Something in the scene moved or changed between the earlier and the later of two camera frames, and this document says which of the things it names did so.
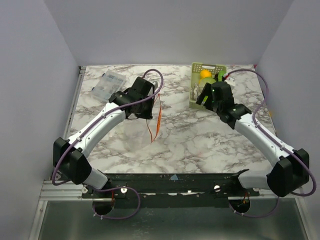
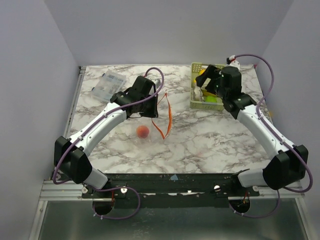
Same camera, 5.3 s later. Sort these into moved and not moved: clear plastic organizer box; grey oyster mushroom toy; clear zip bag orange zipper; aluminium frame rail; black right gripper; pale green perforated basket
Moved: clear zip bag orange zipper; black right gripper
Not moved: grey oyster mushroom toy; aluminium frame rail; clear plastic organizer box; pale green perforated basket
